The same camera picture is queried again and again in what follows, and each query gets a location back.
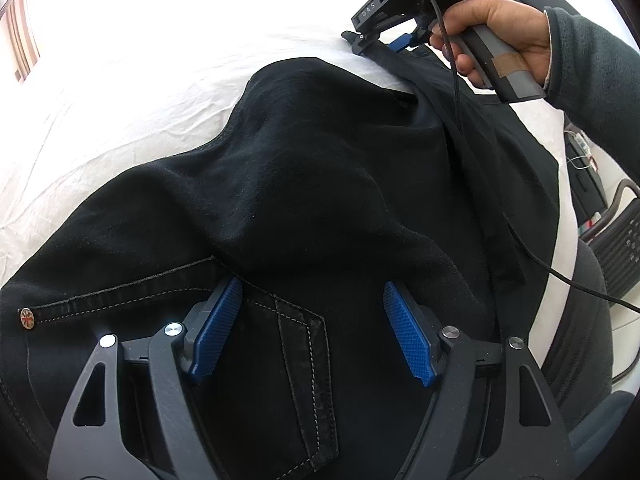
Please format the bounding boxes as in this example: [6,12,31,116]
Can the black denim pants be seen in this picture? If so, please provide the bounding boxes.
[0,42,561,480]

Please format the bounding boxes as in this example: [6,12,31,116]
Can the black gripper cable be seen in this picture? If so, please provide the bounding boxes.
[420,0,640,311]

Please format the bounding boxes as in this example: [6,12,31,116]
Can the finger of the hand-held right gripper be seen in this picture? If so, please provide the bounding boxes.
[341,29,387,57]
[388,31,425,54]

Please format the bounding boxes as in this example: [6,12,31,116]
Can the black mesh office chair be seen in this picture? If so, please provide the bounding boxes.
[580,177,640,301]

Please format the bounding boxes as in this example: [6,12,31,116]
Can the white bed sheet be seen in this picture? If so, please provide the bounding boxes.
[0,0,583,356]

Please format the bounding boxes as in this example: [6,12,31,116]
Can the dark box with wires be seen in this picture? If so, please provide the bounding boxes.
[565,130,611,241]

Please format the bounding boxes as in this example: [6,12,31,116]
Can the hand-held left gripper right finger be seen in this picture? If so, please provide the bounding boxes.
[382,280,576,480]

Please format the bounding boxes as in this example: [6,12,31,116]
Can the tan curtain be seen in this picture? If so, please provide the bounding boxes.
[0,0,41,81]

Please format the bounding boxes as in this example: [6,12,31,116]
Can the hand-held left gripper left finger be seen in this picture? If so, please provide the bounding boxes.
[47,276,244,480]

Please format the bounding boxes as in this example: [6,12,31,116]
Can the person's right hand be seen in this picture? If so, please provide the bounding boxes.
[429,0,551,88]

